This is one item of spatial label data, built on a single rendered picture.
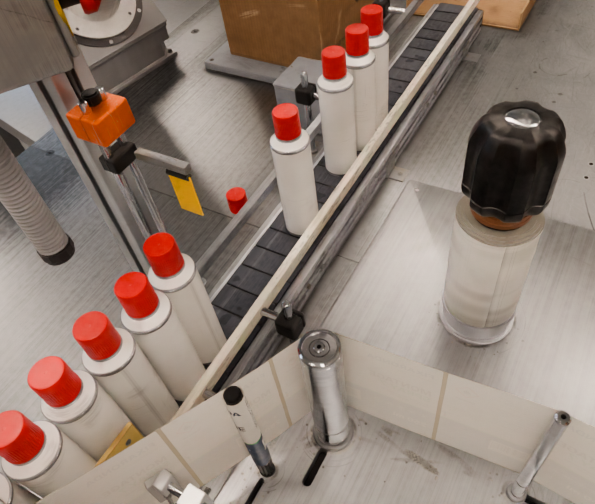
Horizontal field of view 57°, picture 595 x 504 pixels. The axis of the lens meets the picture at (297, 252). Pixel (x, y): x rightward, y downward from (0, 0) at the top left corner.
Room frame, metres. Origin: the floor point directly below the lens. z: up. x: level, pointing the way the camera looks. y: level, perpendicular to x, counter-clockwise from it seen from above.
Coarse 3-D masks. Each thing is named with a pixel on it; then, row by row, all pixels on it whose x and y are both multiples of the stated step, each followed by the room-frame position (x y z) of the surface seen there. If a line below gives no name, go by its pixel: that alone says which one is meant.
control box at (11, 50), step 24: (0, 0) 0.36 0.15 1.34; (24, 0) 0.36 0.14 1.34; (48, 0) 0.37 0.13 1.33; (0, 24) 0.35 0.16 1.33; (24, 24) 0.36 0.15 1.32; (48, 24) 0.36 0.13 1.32; (0, 48) 0.35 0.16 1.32; (24, 48) 0.36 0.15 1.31; (48, 48) 0.36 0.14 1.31; (72, 48) 0.37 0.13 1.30; (0, 72) 0.35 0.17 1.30; (24, 72) 0.35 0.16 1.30; (48, 72) 0.36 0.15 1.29
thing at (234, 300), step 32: (416, 64) 0.92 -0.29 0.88; (416, 96) 0.82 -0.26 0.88; (320, 160) 0.70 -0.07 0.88; (320, 192) 0.62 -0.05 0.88; (352, 192) 0.61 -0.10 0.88; (256, 256) 0.51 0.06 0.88; (224, 288) 0.47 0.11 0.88; (256, 288) 0.46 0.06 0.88; (288, 288) 0.46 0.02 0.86; (224, 320) 0.41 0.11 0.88
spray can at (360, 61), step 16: (352, 32) 0.71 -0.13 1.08; (368, 32) 0.72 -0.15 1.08; (352, 48) 0.71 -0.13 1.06; (368, 48) 0.71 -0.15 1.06; (352, 64) 0.70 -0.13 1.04; (368, 64) 0.70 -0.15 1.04; (368, 80) 0.70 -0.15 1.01; (368, 96) 0.70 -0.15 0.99; (368, 112) 0.70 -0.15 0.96; (368, 128) 0.70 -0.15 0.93
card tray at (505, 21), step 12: (408, 0) 1.22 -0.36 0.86; (432, 0) 1.25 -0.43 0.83; (444, 0) 1.24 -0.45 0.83; (456, 0) 1.23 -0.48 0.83; (468, 0) 1.22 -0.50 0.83; (480, 0) 1.21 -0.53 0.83; (492, 0) 1.20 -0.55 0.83; (504, 0) 1.19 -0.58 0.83; (516, 0) 1.18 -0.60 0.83; (528, 0) 1.10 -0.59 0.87; (420, 12) 1.20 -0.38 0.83; (492, 12) 1.15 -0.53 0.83; (504, 12) 1.14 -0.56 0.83; (516, 12) 1.13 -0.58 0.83; (528, 12) 1.11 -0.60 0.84; (492, 24) 1.10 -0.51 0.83; (504, 24) 1.09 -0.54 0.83; (516, 24) 1.08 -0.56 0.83
